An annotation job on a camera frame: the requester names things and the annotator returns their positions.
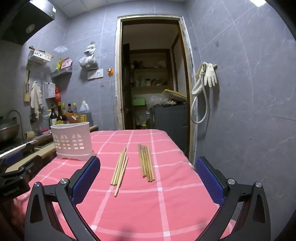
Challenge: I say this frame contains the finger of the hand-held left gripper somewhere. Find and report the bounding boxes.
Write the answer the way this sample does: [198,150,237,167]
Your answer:
[0,151,24,168]
[0,155,43,180]

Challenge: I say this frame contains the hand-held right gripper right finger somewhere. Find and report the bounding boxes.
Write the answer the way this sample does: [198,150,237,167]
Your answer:
[195,156,271,241]

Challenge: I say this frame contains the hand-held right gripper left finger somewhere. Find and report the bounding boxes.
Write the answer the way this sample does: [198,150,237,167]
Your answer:
[24,156,102,241]

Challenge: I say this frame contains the white plastic utensil holder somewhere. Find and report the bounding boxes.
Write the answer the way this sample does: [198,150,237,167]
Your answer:
[50,122,95,161]

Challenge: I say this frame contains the bundle of purple-banded chopsticks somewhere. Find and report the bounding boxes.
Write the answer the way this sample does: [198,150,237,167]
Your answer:
[138,143,155,183]

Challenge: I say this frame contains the beige kitchen counter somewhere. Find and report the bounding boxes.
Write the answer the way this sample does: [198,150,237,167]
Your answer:
[5,125,99,173]

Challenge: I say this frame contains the metal wok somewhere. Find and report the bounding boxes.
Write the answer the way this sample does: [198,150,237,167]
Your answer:
[0,117,21,142]

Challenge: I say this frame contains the metal sink faucet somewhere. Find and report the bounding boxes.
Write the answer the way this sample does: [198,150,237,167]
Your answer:
[8,109,24,138]

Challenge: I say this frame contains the dark pump bottle white label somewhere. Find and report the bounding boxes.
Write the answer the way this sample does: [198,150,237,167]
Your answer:
[49,104,58,129]

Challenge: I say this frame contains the dark sauce bottle yellow label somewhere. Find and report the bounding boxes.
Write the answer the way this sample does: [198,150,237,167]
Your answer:
[56,102,67,125]

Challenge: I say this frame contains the pink checked tablecloth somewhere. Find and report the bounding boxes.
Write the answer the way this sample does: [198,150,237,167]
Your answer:
[9,129,237,241]

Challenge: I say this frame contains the white hanging rag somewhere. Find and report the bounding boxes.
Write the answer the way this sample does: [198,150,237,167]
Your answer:
[30,81,43,119]

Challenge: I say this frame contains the wooden cutting board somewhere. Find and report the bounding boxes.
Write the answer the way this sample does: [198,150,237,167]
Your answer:
[23,69,31,102]

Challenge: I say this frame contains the grey cabinet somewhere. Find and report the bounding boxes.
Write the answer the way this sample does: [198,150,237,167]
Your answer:
[153,103,188,153]

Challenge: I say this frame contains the large cooking oil jug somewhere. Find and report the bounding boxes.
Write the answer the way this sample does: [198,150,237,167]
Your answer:
[79,100,93,127]

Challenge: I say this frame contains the yellowish woven sack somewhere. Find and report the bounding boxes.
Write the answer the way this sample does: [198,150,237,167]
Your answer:
[161,89,187,103]

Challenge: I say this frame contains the crumpled clear plastic bag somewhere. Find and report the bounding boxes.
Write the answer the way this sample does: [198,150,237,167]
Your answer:
[148,95,177,109]

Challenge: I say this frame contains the dark brown door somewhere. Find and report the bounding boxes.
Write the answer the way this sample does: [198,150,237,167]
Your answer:
[122,43,133,130]

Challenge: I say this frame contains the red snack packet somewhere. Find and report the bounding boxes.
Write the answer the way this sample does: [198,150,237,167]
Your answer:
[61,57,73,69]

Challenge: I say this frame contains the cream rubber gloves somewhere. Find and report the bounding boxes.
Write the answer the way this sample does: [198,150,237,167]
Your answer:
[205,62,218,88]

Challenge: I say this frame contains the hanging clear plastic bag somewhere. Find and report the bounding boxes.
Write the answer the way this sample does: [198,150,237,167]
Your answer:
[79,42,99,69]

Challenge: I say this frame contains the wooden storage shelf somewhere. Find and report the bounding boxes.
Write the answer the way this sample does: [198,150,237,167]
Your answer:
[129,49,173,94]

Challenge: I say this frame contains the black range hood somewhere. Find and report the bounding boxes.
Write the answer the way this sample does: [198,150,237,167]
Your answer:
[0,0,56,45]

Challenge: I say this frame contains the grey wall utensil box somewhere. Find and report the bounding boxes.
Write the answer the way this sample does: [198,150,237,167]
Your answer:
[44,82,56,99]

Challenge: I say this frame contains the grey wall rack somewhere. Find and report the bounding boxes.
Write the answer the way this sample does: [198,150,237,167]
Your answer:
[51,65,73,78]

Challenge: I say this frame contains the white shower hose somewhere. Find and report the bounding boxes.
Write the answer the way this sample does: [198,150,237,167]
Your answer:
[190,62,210,125]

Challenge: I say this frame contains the white wall basket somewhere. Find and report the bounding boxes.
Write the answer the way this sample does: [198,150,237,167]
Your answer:
[28,50,52,65]

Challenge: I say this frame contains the white wall switch panel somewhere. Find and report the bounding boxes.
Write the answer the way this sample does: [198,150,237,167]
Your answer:
[87,69,104,80]

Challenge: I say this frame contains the pale wooden door frame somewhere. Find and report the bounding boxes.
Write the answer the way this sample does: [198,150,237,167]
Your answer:
[114,15,197,163]

